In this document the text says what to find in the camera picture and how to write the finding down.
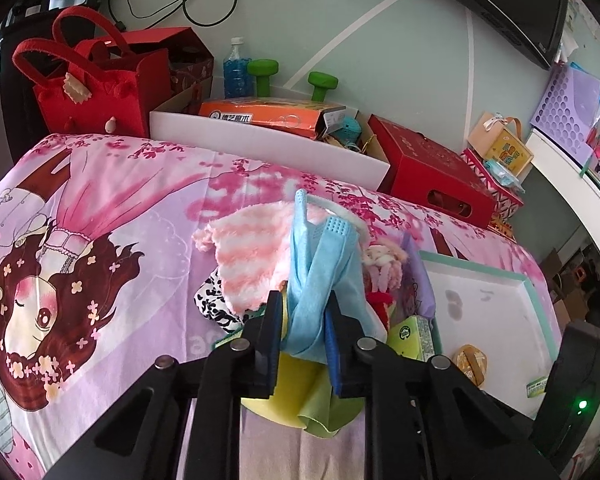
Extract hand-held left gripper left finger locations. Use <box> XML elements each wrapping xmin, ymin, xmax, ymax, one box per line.
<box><xmin>42</xmin><ymin>287</ymin><xmax>288</xmax><ymax>480</ymax></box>

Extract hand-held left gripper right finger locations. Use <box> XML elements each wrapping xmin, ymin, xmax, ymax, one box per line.
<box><xmin>325</xmin><ymin>290</ymin><xmax>551</xmax><ymax>480</ymax></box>

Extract light blue cloth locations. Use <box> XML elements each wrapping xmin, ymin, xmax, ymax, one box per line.
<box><xmin>282</xmin><ymin>190</ymin><xmax>388</xmax><ymax>363</ymax></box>

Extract yellow-green cloth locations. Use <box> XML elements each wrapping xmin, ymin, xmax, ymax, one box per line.
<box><xmin>242</xmin><ymin>350</ymin><xmax>341</xmax><ymax>428</ymax></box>

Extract green cloth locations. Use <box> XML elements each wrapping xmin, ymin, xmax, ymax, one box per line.
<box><xmin>295</xmin><ymin>370</ymin><xmax>366</xmax><ymax>438</ymax></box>

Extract green tissue packet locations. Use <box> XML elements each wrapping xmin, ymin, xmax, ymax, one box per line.
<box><xmin>387</xmin><ymin>315</ymin><xmax>437</xmax><ymax>363</ymax></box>

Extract pink striped fluffy towel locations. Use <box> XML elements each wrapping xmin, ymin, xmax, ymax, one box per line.
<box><xmin>192</xmin><ymin>200</ymin><xmax>331</xmax><ymax>316</ymax></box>

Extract purple printed card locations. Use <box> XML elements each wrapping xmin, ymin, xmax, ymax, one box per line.
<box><xmin>395</xmin><ymin>232</ymin><xmax>436</xmax><ymax>321</ymax></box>

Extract white tray with teal rim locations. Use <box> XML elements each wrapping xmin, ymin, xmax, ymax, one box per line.
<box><xmin>417</xmin><ymin>250</ymin><xmax>563</xmax><ymax>421</ymax></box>

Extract red plush toy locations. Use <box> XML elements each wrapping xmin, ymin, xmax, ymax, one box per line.
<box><xmin>367</xmin><ymin>290</ymin><xmax>396</xmax><ymax>331</ymax></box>

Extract black and white cloth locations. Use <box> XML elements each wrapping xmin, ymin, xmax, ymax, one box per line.
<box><xmin>194</xmin><ymin>270</ymin><xmax>246</xmax><ymax>333</ymax></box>

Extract brown cardboard boxes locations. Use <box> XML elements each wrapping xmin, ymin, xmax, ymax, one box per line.
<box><xmin>540</xmin><ymin>247</ymin><xmax>588</xmax><ymax>331</ymax></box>

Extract pink plush doll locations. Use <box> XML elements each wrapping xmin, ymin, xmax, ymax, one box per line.
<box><xmin>360</xmin><ymin>242</ymin><xmax>411</xmax><ymax>293</ymax></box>

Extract orange snack packet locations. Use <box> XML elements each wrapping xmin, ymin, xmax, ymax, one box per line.
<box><xmin>452</xmin><ymin>344</ymin><xmax>490</xmax><ymax>387</ymax></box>

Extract white shelf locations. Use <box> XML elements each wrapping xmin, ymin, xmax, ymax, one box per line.
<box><xmin>525</xmin><ymin>127</ymin><xmax>600</xmax><ymax>321</ymax></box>

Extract white cardboard box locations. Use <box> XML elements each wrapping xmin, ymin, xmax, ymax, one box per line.
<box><xmin>149</xmin><ymin>85</ymin><xmax>392</xmax><ymax>192</ymax></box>

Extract pink printed bed sheet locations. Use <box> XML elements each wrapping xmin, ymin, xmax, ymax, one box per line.
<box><xmin>0</xmin><ymin>132</ymin><xmax>563</xmax><ymax>480</ymax></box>

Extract red gift box with cutout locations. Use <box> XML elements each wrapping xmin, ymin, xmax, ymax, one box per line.
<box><xmin>367</xmin><ymin>114</ymin><xmax>496</xmax><ymax>231</ymax></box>

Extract teal toy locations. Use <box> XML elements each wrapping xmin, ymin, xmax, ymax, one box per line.
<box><xmin>337</xmin><ymin>115</ymin><xmax>363</xmax><ymax>143</ymax></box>

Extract orange carton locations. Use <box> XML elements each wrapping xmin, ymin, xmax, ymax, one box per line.
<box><xmin>199</xmin><ymin>97</ymin><xmax>347</xmax><ymax>142</ymax></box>

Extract blue tissue packet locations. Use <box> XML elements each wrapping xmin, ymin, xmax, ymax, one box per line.
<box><xmin>482</xmin><ymin>157</ymin><xmax>526</xmax><ymax>193</ymax></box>

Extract green dumbbell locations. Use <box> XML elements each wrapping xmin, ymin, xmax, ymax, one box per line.
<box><xmin>307</xmin><ymin>72</ymin><xmax>338</xmax><ymax>103</ymax></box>
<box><xmin>246</xmin><ymin>59</ymin><xmax>281</xmax><ymax>97</ymax></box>

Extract blue plastic bottle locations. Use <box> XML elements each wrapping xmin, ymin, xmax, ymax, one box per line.
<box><xmin>223</xmin><ymin>36</ymin><xmax>257</xmax><ymax>100</ymax></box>

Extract purple perforated basket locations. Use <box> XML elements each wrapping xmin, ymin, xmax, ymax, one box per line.
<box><xmin>530</xmin><ymin>62</ymin><xmax>600</xmax><ymax>163</ymax></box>

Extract red felt bag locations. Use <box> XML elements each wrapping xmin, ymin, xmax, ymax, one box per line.
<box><xmin>12</xmin><ymin>7</ymin><xmax>173</xmax><ymax>138</ymax></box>

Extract open red gift box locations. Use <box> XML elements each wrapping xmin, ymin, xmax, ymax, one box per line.
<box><xmin>75</xmin><ymin>26</ymin><xmax>215</xmax><ymax>106</ymax></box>

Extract black television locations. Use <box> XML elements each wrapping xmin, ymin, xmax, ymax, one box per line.
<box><xmin>385</xmin><ymin>0</ymin><xmax>571</xmax><ymax>71</ymax></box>

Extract small gift box with handle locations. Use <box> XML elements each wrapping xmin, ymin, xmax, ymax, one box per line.
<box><xmin>467</xmin><ymin>111</ymin><xmax>535</xmax><ymax>176</ymax></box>

